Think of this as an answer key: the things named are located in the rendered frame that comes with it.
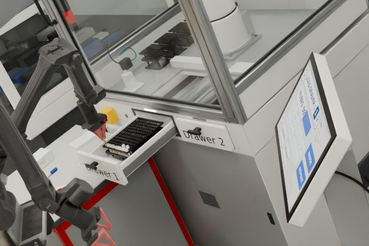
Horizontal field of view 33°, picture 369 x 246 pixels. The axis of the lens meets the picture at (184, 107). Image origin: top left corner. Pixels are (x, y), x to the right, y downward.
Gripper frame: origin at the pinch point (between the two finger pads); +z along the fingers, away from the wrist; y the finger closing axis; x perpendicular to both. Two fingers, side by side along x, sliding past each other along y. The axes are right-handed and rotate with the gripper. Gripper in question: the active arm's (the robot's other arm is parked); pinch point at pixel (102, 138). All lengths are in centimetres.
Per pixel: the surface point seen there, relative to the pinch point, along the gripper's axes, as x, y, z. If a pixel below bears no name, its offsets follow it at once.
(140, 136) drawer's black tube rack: -12.6, 9.7, 4.2
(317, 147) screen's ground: -118, -1, -19
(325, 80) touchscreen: -107, 22, -24
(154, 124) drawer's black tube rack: -11.8, 18.8, 4.6
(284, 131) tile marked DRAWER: -89, 16, -7
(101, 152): 4.7, -1.6, 7.5
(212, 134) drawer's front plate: -45, 21, 6
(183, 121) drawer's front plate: -29.9, 21.0, 1.9
